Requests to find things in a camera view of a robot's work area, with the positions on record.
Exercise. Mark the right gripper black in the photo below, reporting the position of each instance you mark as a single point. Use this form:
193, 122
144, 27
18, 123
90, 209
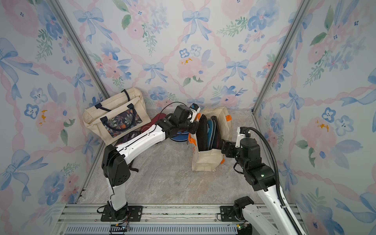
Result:
227, 144

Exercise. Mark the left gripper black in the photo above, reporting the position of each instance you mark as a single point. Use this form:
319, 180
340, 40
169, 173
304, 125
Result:
195, 124

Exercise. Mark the blue ping pong paddle case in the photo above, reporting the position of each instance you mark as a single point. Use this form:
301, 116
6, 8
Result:
180, 137

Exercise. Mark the maroon ping pong paddle case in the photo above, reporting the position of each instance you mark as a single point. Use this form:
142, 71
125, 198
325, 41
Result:
153, 121

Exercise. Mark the cream canvas bag orange handles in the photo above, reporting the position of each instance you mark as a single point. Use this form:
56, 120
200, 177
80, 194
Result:
210, 160

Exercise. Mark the cream canvas bag navy handles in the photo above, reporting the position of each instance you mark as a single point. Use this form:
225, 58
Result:
117, 116

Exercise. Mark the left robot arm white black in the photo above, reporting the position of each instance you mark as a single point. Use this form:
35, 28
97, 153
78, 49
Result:
117, 159

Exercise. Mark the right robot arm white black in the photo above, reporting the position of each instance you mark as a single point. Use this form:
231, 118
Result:
262, 179

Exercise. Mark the dark items in orange bag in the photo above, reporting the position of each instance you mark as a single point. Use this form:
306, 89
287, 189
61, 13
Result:
208, 134

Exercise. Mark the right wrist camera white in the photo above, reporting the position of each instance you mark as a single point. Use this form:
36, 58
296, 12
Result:
242, 132

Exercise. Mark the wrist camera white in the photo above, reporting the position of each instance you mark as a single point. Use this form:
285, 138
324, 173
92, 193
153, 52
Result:
242, 132
195, 109

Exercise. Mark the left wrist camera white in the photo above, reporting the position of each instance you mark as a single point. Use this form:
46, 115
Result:
195, 109

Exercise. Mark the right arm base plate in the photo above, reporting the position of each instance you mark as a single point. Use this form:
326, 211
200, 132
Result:
231, 214

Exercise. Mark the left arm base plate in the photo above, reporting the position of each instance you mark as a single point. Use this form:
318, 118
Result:
127, 213

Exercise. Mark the aluminium front rail frame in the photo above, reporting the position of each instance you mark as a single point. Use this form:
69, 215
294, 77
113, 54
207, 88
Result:
157, 219

